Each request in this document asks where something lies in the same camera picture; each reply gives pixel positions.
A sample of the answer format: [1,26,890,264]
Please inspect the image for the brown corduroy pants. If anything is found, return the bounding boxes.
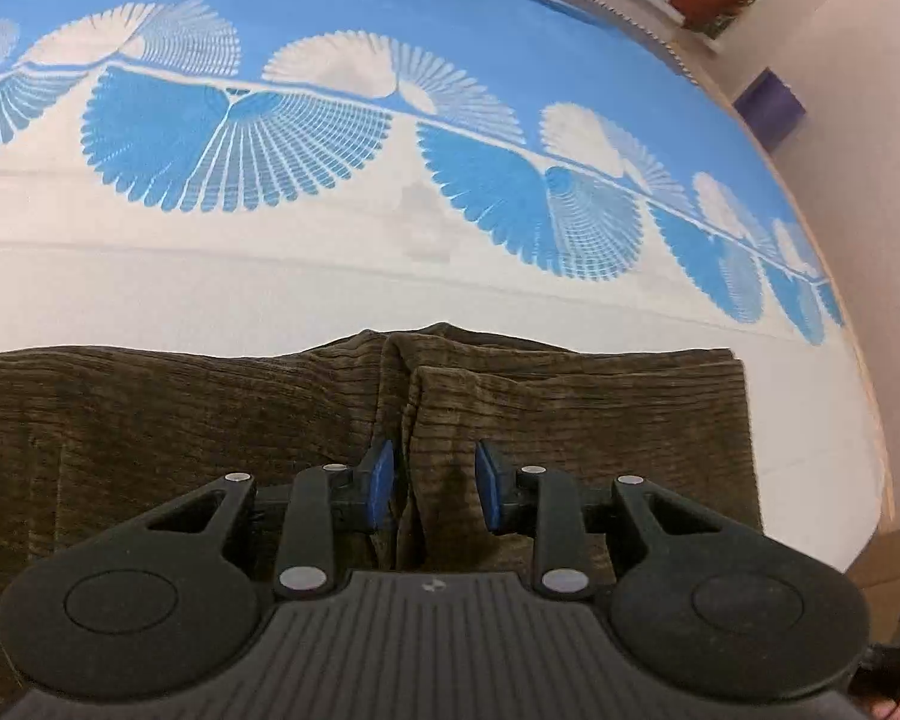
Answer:
[0,320,764,714]

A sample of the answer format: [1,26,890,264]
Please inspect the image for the blue white patterned bedsheet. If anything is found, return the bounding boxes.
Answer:
[0,0,884,569]

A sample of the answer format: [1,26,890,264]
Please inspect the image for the purple rolled mat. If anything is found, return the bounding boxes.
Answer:
[733,68,806,153]

